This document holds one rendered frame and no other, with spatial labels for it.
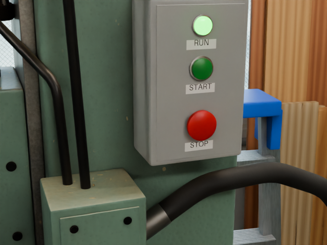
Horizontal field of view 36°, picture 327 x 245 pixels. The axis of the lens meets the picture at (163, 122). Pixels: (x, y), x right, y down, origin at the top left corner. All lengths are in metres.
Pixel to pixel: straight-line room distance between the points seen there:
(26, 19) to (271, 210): 1.16
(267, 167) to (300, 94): 1.47
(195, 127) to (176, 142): 0.02
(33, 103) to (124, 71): 0.10
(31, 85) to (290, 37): 1.53
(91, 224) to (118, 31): 0.19
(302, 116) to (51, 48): 1.49
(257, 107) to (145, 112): 0.93
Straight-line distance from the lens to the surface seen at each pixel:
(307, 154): 1.97
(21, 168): 0.58
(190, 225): 0.61
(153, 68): 0.47
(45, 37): 0.51
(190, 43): 0.48
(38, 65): 0.51
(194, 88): 0.49
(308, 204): 2.04
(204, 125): 0.49
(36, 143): 0.56
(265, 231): 1.57
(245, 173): 0.56
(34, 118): 0.56
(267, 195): 1.54
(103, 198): 0.48
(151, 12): 0.46
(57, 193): 0.50
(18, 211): 0.60
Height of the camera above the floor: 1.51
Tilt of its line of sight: 17 degrees down
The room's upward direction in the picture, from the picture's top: straight up
